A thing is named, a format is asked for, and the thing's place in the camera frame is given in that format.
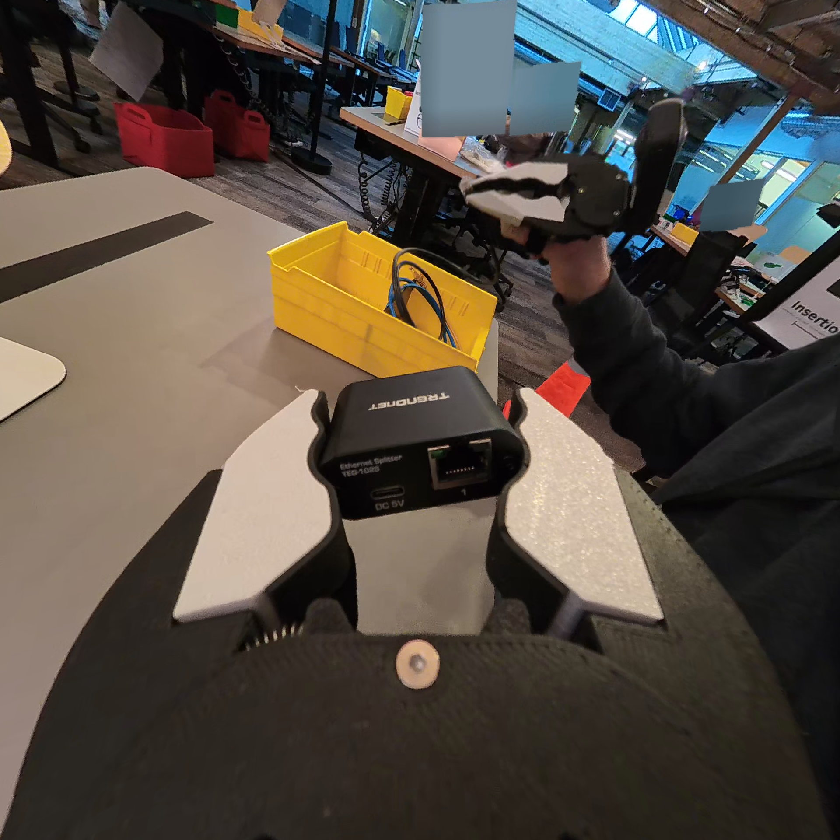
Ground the black office chair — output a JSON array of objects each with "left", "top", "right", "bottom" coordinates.
[{"left": 630, "top": 230, "right": 749, "bottom": 358}]

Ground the wooden table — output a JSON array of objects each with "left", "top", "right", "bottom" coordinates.
[{"left": 340, "top": 105, "right": 506, "bottom": 263}]

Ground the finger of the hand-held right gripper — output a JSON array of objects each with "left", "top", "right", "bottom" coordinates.
[
  {"left": 467, "top": 187, "right": 571, "bottom": 228},
  {"left": 459, "top": 161, "right": 571, "bottom": 201}
]

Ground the red tote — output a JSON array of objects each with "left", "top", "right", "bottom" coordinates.
[
  {"left": 113, "top": 100, "right": 216, "bottom": 179},
  {"left": 203, "top": 90, "right": 272, "bottom": 163}
]

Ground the person's right forearm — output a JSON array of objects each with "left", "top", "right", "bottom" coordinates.
[{"left": 553, "top": 268, "right": 788, "bottom": 476}]

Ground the hanging white paper sheet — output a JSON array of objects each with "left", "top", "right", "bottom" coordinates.
[{"left": 90, "top": 3, "right": 165, "bottom": 102}]

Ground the person's right hand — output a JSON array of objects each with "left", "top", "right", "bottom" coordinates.
[{"left": 502, "top": 220, "right": 614, "bottom": 306}]

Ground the black ethernet cable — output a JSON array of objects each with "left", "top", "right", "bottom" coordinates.
[{"left": 391, "top": 247, "right": 463, "bottom": 329}]

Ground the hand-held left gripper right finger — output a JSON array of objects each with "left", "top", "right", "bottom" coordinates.
[{"left": 493, "top": 387, "right": 665, "bottom": 626}]

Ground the small yellow bin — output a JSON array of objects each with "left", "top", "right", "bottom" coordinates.
[{"left": 267, "top": 221, "right": 500, "bottom": 380}]

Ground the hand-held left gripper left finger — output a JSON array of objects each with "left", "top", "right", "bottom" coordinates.
[{"left": 172, "top": 389, "right": 343, "bottom": 626}]

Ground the black ethernet splitter box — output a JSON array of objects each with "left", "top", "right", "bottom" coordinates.
[{"left": 319, "top": 365, "right": 530, "bottom": 521}]

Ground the white sign with black print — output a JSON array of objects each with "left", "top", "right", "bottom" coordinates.
[{"left": 748, "top": 249, "right": 840, "bottom": 358}]

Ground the blue ethernet cable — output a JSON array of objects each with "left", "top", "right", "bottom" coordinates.
[{"left": 386, "top": 261, "right": 475, "bottom": 349}]

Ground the black floor stand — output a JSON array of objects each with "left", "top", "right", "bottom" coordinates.
[{"left": 290, "top": 0, "right": 339, "bottom": 176}]

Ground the red bin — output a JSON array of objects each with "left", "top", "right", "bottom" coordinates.
[{"left": 535, "top": 360, "right": 592, "bottom": 419}]

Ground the white document stand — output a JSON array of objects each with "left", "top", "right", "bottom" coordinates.
[{"left": 0, "top": 336, "right": 68, "bottom": 424}]

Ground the person's dark jacket torso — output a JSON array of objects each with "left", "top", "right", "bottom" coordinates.
[{"left": 646, "top": 328, "right": 840, "bottom": 828}]

